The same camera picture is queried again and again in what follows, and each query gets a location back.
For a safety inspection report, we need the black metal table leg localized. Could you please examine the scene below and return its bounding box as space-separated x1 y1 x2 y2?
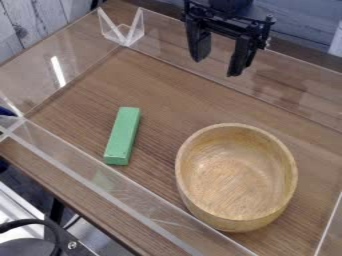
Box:
43 197 67 241

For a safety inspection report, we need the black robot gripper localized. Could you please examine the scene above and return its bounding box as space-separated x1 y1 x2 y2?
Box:
182 0 277 77

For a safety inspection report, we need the clear acrylic corner bracket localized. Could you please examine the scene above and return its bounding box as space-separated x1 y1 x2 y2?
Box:
98 8 145 47

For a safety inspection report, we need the clear acrylic tray wall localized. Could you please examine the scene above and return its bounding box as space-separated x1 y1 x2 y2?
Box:
0 1 342 256

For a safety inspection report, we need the black cable on floor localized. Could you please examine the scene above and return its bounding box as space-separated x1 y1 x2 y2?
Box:
0 218 65 256

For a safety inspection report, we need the green rectangular block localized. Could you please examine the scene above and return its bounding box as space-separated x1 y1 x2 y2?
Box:
103 107 141 165

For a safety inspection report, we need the brown wooden bowl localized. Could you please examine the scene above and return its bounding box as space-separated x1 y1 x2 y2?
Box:
175 123 298 233

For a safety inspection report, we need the blue object at left edge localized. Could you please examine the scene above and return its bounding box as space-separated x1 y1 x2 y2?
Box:
0 106 18 117

